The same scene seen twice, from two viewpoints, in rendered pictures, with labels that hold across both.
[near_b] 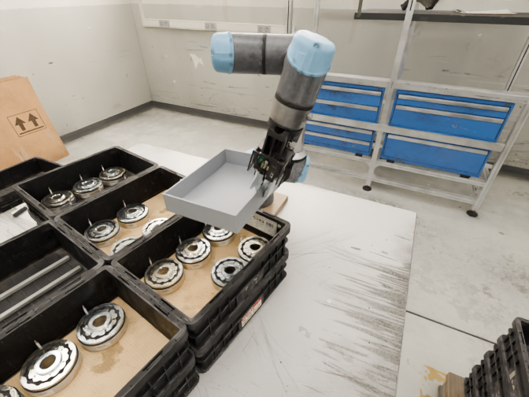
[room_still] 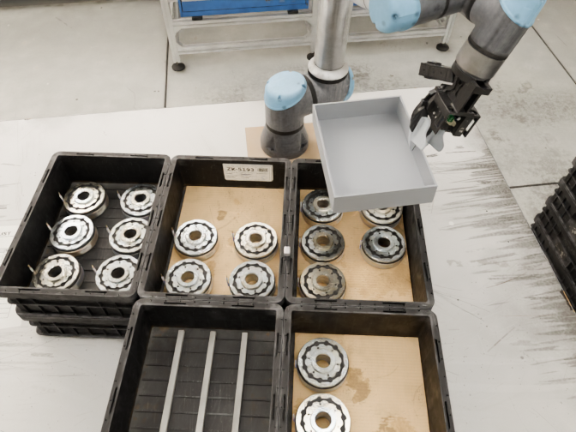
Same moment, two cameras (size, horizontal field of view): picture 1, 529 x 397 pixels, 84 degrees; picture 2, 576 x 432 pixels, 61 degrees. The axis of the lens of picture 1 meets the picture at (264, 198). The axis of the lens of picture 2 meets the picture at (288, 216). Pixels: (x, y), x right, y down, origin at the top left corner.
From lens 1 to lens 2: 0.71 m
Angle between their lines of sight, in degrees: 29
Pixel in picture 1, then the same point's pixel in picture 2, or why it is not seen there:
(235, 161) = (328, 115)
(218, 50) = (404, 13)
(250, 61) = (433, 14)
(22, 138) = not seen: outside the picture
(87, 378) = (359, 409)
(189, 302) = (370, 295)
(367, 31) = not seen: outside the picture
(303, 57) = (529, 12)
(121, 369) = (379, 383)
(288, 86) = (504, 40)
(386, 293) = (489, 189)
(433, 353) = not seen: hidden behind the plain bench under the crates
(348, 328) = (484, 238)
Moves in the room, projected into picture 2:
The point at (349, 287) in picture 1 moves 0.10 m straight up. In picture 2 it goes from (457, 200) to (467, 177)
